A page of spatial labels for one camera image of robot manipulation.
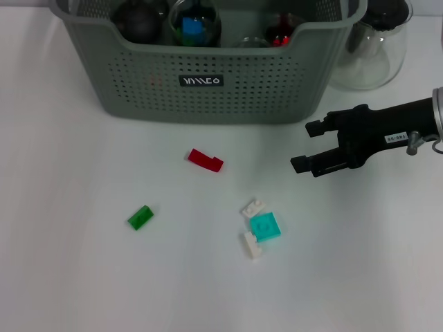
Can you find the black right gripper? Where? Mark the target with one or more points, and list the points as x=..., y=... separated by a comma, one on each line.
x=380, y=128

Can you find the orange-red sloped toy brick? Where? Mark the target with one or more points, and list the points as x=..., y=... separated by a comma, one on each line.
x=281, y=41

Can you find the glass teacup with black sleeve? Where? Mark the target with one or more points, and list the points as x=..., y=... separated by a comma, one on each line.
x=214, y=42
x=252, y=43
x=207, y=14
x=273, y=29

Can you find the green rectangular toy brick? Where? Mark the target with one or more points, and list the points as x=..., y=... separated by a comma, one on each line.
x=188, y=43
x=140, y=218

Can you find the blue square toy brick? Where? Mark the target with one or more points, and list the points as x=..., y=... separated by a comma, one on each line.
x=192, y=28

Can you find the grey-green perforated storage bin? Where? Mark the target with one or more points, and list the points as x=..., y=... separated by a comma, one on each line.
x=207, y=103

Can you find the white studded toy brick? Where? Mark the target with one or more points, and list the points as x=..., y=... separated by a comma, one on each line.
x=252, y=207

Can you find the teal square toy brick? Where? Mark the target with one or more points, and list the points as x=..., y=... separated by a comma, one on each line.
x=264, y=226

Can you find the right gripper silver fitting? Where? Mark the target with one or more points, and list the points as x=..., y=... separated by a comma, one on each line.
x=413, y=143

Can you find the dark red toy brick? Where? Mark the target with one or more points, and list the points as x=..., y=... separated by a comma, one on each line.
x=202, y=159

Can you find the glass carafe with black lid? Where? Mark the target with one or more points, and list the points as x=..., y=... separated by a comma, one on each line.
x=373, y=58

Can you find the white notched toy brick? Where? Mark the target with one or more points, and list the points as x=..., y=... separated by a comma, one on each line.
x=252, y=247

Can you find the black round teapot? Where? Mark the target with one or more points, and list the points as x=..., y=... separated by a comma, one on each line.
x=138, y=24

